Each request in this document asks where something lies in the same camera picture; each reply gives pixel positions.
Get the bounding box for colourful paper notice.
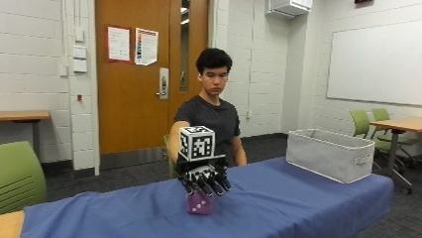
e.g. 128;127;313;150
133;27;160;66

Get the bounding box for whiteboard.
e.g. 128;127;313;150
326;20;422;107

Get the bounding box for white wall conduit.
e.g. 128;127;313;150
246;0;257;112

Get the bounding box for white wall air unit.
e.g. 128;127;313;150
264;0;314;20

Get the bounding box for grey fabric storage bin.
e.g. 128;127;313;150
285;128;376;184

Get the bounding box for wooden table with metal legs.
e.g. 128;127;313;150
0;109;53;160
369;116;422;195

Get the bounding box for purple die with white dots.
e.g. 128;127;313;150
185;190;216;216

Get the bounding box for wooden door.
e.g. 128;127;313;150
93;0;212;157

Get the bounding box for white paper notice red border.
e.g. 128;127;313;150
107;25;132;63

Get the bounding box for green chair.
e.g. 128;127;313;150
350;109;397;170
0;140;49;215
369;107;422;167

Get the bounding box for blue tablecloth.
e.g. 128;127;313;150
20;156;396;238

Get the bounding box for white marker cube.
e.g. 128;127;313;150
179;125;217;163

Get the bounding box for the person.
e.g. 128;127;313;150
168;48;248;169

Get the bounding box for metal door handle plate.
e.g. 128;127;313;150
155;66;171;100

